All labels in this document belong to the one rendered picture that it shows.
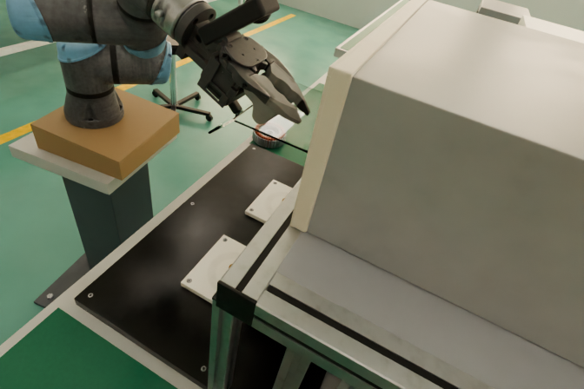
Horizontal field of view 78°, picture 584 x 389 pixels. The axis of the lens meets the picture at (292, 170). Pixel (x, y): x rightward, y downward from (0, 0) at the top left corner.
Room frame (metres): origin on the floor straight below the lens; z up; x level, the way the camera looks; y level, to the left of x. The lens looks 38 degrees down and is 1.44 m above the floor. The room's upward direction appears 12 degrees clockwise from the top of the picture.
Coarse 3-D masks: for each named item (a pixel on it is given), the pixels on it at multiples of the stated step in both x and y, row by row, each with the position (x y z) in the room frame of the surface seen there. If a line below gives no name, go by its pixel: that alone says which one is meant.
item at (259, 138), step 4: (256, 132) 0.97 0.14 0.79; (252, 136) 0.98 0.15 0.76; (256, 136) 0.96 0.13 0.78; (260, 136) 0.95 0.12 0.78; (264, 136) 0.96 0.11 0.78; (268, 136) 0.96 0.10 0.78; (256, 140) 0.95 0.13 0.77; (260, 140) 0.95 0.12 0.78; (264, 140) 0.94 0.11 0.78; (268, 140) 0.95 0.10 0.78; (272, 140) 0.95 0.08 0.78; (276, 140) 0.96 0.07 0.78; (260, 144) 0.95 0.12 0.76; (264, 144) 0.95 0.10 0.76; (268, 144) 0.95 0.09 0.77; (272, 144) 0.95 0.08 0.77; (276, 144) 0.95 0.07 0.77; (280, 144) 0.96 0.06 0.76
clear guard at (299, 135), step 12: (300, 84) 0.79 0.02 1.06; (312, 96) 0.75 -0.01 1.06; (252, 108) 0.64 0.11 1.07; (312, 108) 0.69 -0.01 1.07; (228, 120) 0.61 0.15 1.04; (240, 120) 0.58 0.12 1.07; (252, 120) 0.59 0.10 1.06; (276, 120) 0.61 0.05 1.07; (288, 120) 0.62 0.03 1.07; (312, 120) 0.64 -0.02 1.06; (264, 132) 0.56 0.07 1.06; (276, 132) 0.57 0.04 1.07; (288, 132) 0.58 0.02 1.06; (300, 132) 0.59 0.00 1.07; (312, 132) 0.60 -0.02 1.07; (288, 144) 0.54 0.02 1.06; (300, 144) 0.55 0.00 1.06
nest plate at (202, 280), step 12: (228, 240) 0.52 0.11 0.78; (216, 252) 0.48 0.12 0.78; (228, 252) 0.49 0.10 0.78; (240, 252) 0.50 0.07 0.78; (204, 264) 0.45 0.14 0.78; (216, 264) 0.45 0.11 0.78; (228, 264) 0.46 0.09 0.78; (192, 276) 0.41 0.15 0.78; (204, 276) 0.42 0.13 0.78; (216, 276) 0.42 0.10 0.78; (192, 288) 0.39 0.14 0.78; (204, 288) 0.39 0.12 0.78; (216, 288) 0.40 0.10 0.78
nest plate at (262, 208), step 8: (272, 184) 0.74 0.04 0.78; (280, 184) 0.75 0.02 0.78; (264, 192) 0.70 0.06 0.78; (272, 192) 0.71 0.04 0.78; (280, 192) 0.72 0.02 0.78; (288, 192) 0.72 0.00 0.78; (256, 200) 0.67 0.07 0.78; (264, 200) 0.68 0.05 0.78; (272, 200) 0.68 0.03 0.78; (280, 200) 0.69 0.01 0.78; (248, 208) 0.63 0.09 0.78; (256, 208) 0.64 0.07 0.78; (264, 208) 0.64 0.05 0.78; (272, 208) 0.65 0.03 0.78; (256, 216) 0.61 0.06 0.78; (264, 216) 0.62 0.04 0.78
